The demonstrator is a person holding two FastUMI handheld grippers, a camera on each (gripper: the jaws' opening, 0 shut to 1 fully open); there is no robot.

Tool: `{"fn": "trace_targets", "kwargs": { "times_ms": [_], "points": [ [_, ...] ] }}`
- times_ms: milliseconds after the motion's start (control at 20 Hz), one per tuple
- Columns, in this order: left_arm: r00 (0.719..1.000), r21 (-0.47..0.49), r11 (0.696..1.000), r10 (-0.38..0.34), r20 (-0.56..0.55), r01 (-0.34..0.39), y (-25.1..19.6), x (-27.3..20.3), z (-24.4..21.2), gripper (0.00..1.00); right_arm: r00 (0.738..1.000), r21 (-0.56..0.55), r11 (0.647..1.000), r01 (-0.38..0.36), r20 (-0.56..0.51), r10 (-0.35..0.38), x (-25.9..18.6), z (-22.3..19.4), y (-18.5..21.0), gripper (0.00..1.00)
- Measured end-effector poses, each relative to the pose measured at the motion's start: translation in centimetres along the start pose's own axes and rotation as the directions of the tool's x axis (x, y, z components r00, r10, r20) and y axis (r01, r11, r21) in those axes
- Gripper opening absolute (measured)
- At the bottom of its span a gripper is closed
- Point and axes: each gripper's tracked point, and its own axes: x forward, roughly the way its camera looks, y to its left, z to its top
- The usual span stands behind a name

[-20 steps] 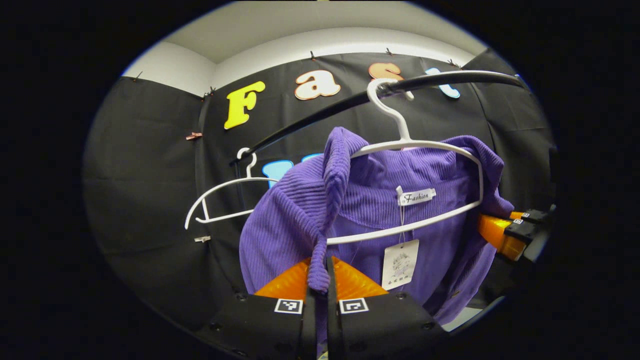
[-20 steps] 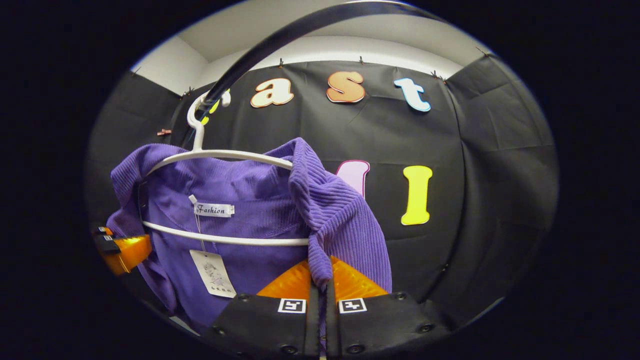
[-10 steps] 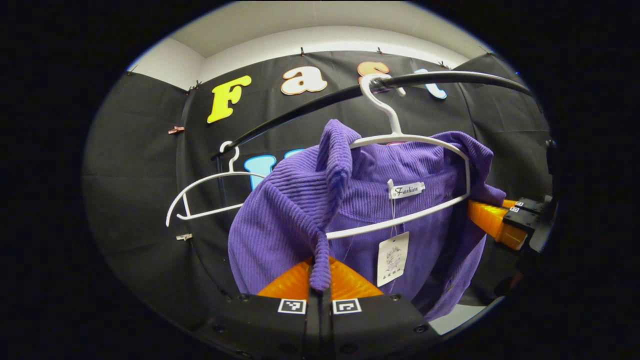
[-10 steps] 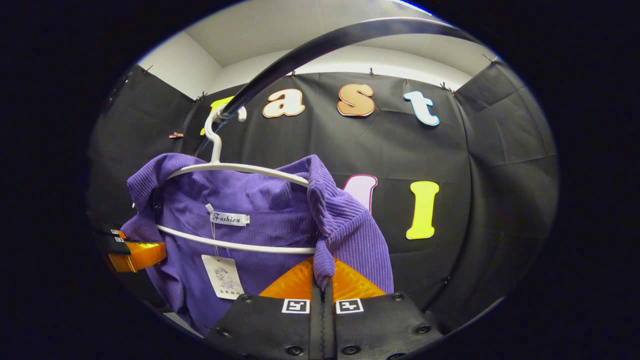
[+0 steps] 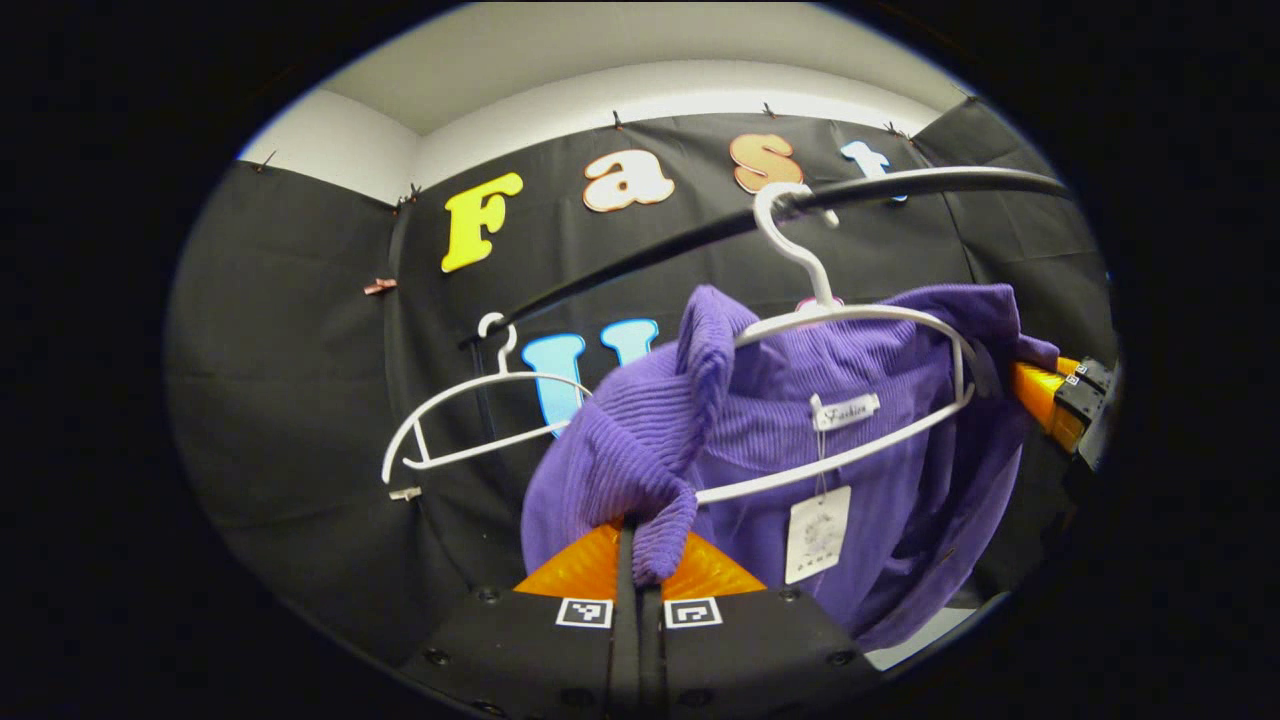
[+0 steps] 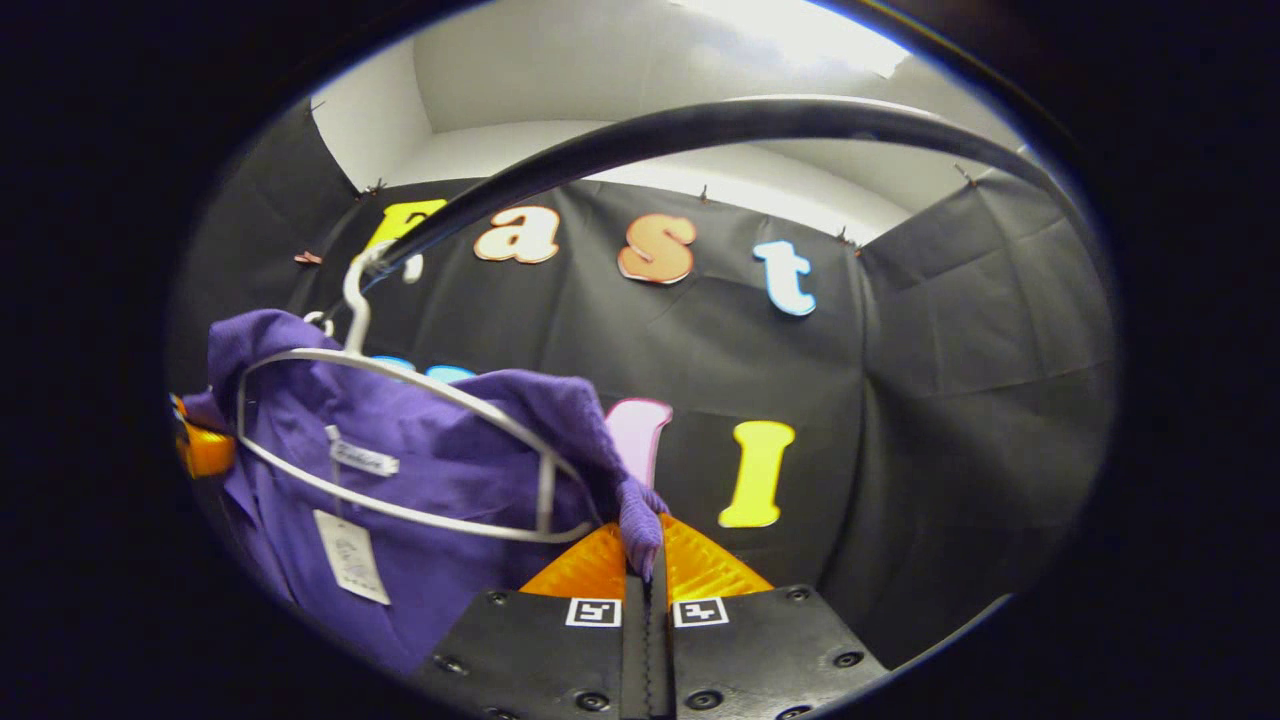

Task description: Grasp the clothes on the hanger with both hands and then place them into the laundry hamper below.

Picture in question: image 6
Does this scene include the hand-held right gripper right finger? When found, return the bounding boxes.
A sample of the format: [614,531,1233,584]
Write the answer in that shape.
[650,513,891,720]

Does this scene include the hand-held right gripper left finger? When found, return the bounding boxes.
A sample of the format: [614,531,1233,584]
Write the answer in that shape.
[413,522,651,720]

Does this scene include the purple shirt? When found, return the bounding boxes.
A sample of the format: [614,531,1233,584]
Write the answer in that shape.
[180,308,669,676]

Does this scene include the black clothes rack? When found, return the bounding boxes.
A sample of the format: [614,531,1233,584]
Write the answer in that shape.
[325,95,1061,321]

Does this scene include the long ceiling light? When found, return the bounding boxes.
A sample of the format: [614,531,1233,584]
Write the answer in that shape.
[670,0,916,79]

